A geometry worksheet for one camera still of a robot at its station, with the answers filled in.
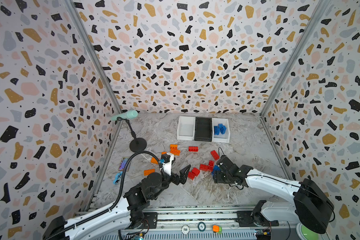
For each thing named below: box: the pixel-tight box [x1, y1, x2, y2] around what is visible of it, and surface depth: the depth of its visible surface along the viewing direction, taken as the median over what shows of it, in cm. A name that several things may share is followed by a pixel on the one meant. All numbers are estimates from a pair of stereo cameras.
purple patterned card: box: [118, 157, 130, 172], surface depth 93 cm
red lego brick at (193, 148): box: [188, 146, 199, 152], surface depth 102 cm
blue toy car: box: [113, 171, 123, 185], surface depth 86 cm
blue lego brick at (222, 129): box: [219, 125, 227, 135], surface depth 109 cm
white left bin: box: [177, 116, 196, 141], surface depth 112 cm
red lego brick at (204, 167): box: [199, 163, 210, 171], surface depth 93 cm
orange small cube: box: [212, 225, 220, 232], surface depth 71 cm
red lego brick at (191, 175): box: [188, 171, 197, 181], surface depth 89 cm
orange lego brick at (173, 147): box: [169, 144, 178, 151], surface depth 102 cm
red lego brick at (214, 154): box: [210, 150, 220, 161], surface depth 99 cm
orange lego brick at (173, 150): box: [169, 146, 181, 156], surface depth 100 cm
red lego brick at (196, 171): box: [191, 167, 200, 177], surface depth 91 cm
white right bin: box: [211, 117, 231, 143], surface depth 108 cm
